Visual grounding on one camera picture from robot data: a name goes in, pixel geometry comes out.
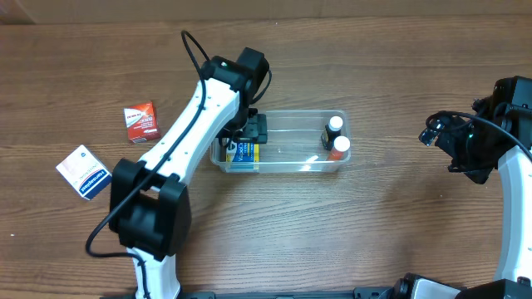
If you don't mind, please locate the blue yellow VapoDrops box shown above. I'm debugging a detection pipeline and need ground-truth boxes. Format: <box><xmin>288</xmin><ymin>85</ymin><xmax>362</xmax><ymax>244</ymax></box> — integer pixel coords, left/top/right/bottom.
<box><xmin>225</xmin><ymin>142</ymin><xmax>259</xmax><ymax>172</ymax></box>

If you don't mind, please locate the dark bottle white cap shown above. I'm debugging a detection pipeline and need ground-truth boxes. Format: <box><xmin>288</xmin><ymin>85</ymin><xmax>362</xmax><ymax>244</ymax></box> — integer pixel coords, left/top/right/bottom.
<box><xmin>321</xmin><ymin>116</ymin><xmax>343</xmax><ymax>150</ymax></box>

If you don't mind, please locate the orange bottle white cap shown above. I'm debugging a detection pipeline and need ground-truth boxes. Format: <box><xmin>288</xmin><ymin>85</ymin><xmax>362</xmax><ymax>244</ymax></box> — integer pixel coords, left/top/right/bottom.
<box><xmin>327</xmin><ymin>135</ymin><xmax>351</xmax><ymax>161</ymax></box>

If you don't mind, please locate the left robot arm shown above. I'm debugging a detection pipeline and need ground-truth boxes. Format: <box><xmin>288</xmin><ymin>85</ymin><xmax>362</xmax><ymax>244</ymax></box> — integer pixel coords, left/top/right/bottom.
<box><xmin>109</xmin><ymin>47</ymin><xmax>272</xmax><ymax>298</ymax></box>

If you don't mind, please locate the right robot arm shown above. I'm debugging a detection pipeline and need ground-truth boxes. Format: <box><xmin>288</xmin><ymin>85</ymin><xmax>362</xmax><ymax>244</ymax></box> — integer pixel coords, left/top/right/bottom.
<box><xmin>381</xmin><ymin>76</ymin><xmax>531</xmax><ymax>299</ymax></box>

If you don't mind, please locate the clear plastic container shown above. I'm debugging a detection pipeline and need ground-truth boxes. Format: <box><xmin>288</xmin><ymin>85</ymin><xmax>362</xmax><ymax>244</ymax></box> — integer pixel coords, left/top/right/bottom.
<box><xmin>209</xmin><ymin>110</ymin><xmax>352</xmax><ymax>174</ymax></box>

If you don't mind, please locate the red cardboard box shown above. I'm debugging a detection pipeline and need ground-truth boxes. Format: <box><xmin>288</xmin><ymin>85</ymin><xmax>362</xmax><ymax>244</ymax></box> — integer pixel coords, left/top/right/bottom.
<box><xmin>123</xmin><ymin>101</ymin><xmax>161</xmax><ymax>143</ymax></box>

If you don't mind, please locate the white and navy box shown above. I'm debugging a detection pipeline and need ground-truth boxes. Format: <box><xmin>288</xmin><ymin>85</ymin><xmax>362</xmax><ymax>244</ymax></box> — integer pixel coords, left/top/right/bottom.
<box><xmin>56</xmin><ymin>145</ymin><xmax>111</xmax><ymax>200</ymax></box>

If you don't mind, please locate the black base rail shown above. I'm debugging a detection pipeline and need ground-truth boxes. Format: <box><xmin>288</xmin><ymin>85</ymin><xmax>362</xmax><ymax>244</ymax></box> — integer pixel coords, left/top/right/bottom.
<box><xmin>99</xmin><ymin>286</ymin><xmax>470</xmax><ymax>299</ymax></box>

